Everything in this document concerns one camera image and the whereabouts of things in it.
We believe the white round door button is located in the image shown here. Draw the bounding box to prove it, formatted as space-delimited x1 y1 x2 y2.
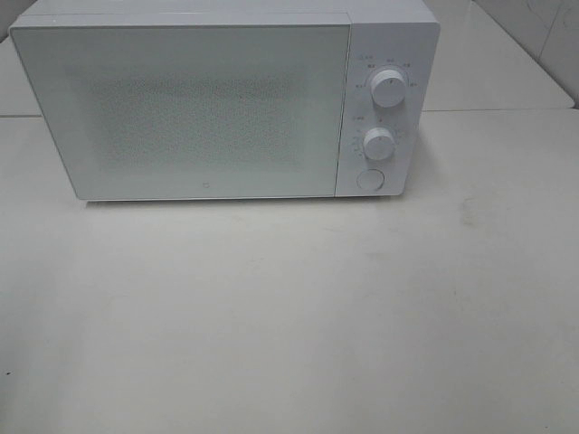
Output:
356 169 384 192

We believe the white timer knob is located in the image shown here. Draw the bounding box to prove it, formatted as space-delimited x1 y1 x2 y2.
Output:
363 127 396 161

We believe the white microwave door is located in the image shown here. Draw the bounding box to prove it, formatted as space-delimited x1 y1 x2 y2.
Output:
13 25 349 201

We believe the white upper power knob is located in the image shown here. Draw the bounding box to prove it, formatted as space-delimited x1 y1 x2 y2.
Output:
368 66 408 109

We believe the white microwave oven body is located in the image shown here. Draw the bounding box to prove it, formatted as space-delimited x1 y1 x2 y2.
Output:
9 1 441 201

